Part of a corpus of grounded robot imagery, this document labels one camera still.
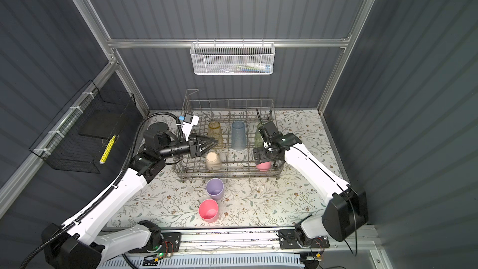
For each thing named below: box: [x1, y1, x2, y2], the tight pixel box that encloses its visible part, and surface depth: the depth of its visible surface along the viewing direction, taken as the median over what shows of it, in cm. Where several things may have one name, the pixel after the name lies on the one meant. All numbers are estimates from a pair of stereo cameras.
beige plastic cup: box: [205, 151, 221, 171], surface depth 85 cm
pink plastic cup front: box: [198, 198, 220, 223], surface depth 81 cm
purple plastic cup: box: [205, 178, 225, 202], surface depth 82 cm
